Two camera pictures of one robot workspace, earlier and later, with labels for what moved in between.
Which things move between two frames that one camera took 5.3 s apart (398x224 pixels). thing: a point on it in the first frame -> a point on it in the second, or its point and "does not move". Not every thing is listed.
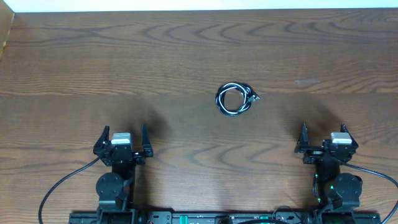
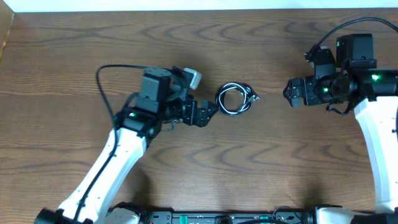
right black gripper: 314,152 -> 308,84
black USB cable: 249,96 does not move
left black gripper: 122,152 -> 193,112
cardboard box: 6,19 does not move
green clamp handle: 183,219 does not move
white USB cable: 250,96 does not move
